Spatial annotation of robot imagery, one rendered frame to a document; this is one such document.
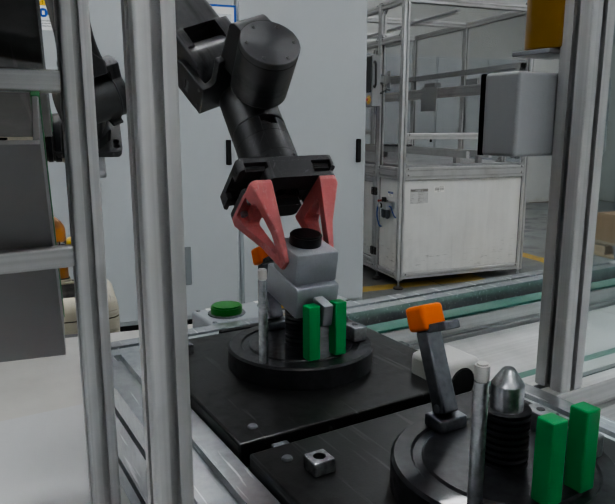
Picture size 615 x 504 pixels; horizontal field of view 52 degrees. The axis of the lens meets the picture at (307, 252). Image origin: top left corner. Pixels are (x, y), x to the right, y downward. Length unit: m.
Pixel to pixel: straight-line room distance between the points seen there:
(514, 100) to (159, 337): 0.37
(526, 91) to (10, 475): 0.60
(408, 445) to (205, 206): 3.20
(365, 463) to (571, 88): 0.35
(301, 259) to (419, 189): 4.17
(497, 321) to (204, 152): 2.80
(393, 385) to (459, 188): 4.36
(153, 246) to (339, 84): 3.54
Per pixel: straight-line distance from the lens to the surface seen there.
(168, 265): 0.31
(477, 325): 0.90
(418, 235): 4.76
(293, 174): 0.59
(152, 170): 0.30
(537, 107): 0.58
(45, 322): 0.57
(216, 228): 3.62
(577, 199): 0.58
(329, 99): 3.79
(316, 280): 0.57
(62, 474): 0.70
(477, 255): 5.09
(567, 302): 0.60
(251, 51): 0.59
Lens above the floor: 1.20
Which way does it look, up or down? 11 degrees down
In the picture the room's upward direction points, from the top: straight up
